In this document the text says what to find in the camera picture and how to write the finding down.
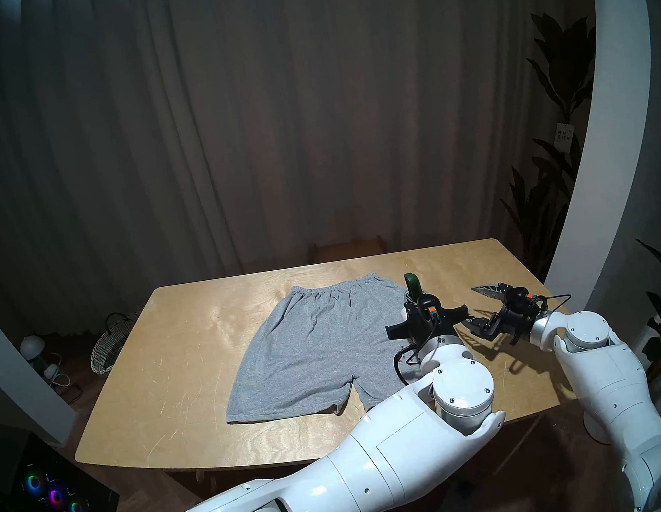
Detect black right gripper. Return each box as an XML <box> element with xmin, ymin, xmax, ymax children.
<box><xmin>463</xmin><ymin>275</ymin><xmax>555</xmax><ymax>352</ymax></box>

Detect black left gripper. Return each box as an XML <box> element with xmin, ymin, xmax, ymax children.
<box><xmin>381</xmin><ymin>286</ymin><xmax>474</xmax><ymax>355</ymax></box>

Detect green handled lint roller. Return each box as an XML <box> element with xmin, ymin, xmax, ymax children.
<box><xmin>402</xmin><ymin>272</ymin><xmax>424</xmax><ymax>305</ymax></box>

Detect grey shorts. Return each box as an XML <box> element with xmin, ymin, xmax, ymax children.
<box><xmin>209</xmin><ymin>267</ymin><xmax>430</xmax><ymax>435</ymax></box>

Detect grey curtain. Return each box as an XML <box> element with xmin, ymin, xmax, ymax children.
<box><xmin>0</xmin><ymin>0</ymin><xmax>631</xmax><ymax>348</ymax></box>

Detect tall dark leafy plant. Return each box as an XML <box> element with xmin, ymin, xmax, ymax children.
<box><xmin>475</xmin><ymin>5</ymin><xmax>631</xmax><ymax>285</ymax></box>

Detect woven basket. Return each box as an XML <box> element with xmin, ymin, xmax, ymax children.
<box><xmin>84</xmin><ymin>310</ymin><xmax>148</xmax><ymax>376</ymax></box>

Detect white mushroom lamp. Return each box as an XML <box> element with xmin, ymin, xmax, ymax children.
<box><xmin>18</xmin><ymin>334</ymin><xmax>48</xmax><ymax>364</ymax></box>

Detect computer case with rgb fans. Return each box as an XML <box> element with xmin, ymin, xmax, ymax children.
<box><xmin>0</xmin><ymin>403</ymin><xmax>122</xmax><ymax>512</ymax></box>

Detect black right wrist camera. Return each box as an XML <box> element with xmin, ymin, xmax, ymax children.
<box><xmin>505</xmin><ymin>284</ymin><xmax>542</xmax><ymax>310</ymax></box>

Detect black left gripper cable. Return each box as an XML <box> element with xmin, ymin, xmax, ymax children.
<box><xmin>393</xmin><ymin>346</ymin><xmax>431</xmax><ymax>387</ymax></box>

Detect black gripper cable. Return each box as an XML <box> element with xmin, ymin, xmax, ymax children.
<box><xmin>393</xmin><ymin>346</ymin><xmax>431</xmax><ymax>387</ymax></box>
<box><xmin>535</xmin><ymin>293</ymin><xmax>574</xmax><ymax>315</ymax></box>

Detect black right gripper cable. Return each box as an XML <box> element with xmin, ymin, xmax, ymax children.
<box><xmin>535</xmin><ymin>293</ymin><xmax>574</xmax><ymax>315</ymax></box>

